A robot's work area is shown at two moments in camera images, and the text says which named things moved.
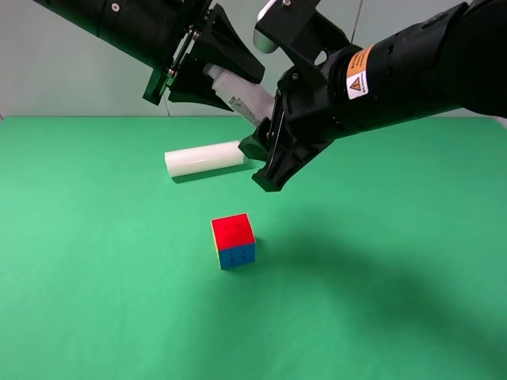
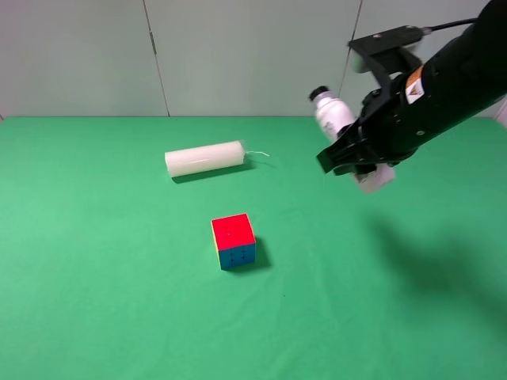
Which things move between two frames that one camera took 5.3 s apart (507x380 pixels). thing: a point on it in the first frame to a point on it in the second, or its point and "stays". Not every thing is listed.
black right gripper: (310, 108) to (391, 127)
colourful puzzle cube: (234, 240) stays
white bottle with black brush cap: (251, 100) to (333, 115)
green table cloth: (384, 257) stays
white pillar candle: (203, 158) stays
